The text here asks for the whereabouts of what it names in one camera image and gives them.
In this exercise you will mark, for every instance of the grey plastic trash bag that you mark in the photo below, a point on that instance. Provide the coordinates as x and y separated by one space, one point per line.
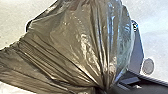
73 50

